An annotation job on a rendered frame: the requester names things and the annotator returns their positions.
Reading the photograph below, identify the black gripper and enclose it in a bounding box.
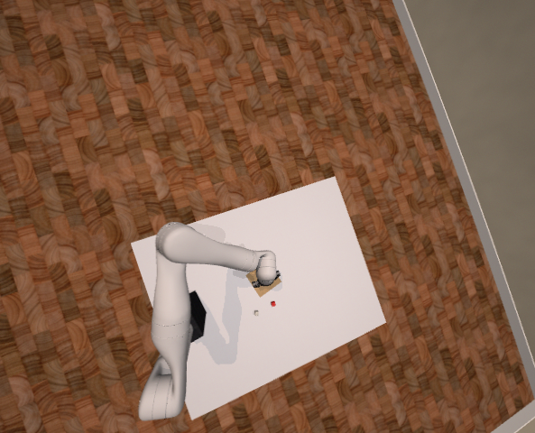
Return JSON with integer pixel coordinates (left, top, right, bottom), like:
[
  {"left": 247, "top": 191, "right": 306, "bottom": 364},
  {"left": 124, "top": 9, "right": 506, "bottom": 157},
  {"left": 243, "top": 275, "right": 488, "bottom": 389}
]
[{"left": 252, "top": 271, "right": 281, "bottom": 288}]

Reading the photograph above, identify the tan square mat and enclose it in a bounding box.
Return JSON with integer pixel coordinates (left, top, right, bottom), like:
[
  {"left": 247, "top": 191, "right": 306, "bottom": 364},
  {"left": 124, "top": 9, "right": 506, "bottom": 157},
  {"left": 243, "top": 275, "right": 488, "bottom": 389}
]
[{"left": 246, "top": 269, "right": 281, "bottom": 298}]

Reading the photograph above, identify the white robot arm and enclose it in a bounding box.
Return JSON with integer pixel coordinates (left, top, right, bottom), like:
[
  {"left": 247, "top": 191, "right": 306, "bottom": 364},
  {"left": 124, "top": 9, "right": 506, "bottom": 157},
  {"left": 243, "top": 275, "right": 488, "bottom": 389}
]
[{"left": 138, "top": 222, "right": 276, "bottom": 421}]

